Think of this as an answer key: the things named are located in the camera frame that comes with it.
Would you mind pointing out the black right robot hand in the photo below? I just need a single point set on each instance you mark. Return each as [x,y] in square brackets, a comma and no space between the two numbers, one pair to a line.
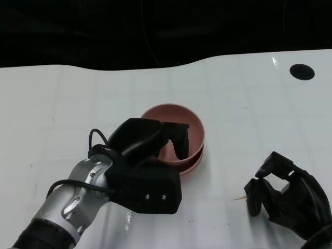
[298,205]

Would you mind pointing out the black backdrop cloth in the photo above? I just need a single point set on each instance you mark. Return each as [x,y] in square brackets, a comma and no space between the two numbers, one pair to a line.
[77,31]

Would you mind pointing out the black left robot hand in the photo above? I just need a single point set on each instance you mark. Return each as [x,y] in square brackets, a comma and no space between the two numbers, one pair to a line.
[137,137]

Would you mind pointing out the pink plastic bowl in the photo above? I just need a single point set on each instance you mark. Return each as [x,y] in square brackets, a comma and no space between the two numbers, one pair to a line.
[193,129]
[188,172]
[199,158]

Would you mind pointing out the small wooden toothpick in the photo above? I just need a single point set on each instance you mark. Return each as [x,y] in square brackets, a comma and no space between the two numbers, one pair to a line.
[238,199]

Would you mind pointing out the black round table grommet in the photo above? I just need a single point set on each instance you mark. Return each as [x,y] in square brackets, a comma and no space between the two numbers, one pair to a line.
[302,72]

